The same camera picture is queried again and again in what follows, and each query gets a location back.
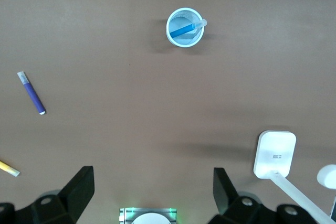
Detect blue marker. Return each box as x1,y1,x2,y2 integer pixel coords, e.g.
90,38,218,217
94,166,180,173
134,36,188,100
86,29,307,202
169,18,208,39

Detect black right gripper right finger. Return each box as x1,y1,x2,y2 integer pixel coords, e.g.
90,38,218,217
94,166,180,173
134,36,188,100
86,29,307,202
207,167,318,224

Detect white rounded object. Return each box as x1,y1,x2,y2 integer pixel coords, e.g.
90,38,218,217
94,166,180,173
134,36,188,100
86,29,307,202
316,164,336,190

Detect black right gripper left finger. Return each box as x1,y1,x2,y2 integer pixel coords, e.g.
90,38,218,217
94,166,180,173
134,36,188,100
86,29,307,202
0,165,96,224

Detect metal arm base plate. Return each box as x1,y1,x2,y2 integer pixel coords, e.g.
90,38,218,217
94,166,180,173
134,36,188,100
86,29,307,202
119,207,178,224

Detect blue mesh cup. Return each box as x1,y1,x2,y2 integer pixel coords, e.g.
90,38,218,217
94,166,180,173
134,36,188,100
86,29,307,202
165,7,205,48

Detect yellow marker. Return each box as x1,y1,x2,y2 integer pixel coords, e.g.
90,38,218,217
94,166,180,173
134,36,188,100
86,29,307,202
0,159,21,177

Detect white rounded rectangular device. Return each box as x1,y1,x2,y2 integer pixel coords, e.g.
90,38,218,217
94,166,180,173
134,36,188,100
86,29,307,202
253,130,336,224

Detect purple marker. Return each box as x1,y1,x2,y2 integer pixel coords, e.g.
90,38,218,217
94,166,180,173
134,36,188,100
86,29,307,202
16,70,47,115

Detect brown paper table cover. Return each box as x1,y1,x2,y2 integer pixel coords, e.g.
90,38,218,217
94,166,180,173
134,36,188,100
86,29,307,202
0,0,336,224

